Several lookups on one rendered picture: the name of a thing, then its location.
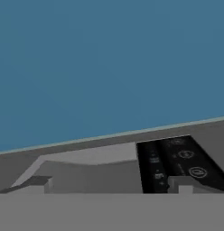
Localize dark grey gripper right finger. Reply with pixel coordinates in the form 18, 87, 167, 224
167, 175, 224, 195

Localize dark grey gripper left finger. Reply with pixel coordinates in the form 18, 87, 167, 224
0, 175, 54, 195

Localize black hob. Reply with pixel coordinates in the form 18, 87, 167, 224
135, 134, 224, 194

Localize grey sink basin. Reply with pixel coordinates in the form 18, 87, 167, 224
10, 141, 145, 195

